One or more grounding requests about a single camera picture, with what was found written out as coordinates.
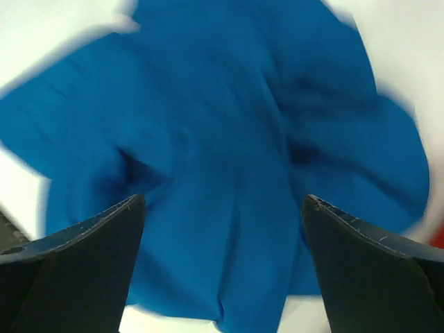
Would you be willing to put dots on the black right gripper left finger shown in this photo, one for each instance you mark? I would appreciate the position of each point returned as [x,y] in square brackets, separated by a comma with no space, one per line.
[72,281]

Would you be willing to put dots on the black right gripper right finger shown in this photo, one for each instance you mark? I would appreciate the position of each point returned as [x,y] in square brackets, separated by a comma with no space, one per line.
[372,280]

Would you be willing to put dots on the blue skirt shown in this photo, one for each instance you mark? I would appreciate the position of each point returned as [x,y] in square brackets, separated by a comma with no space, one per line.
[224,115]

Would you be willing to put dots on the red plastic bin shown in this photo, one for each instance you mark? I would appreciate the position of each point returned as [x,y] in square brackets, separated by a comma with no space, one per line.
[437,240]

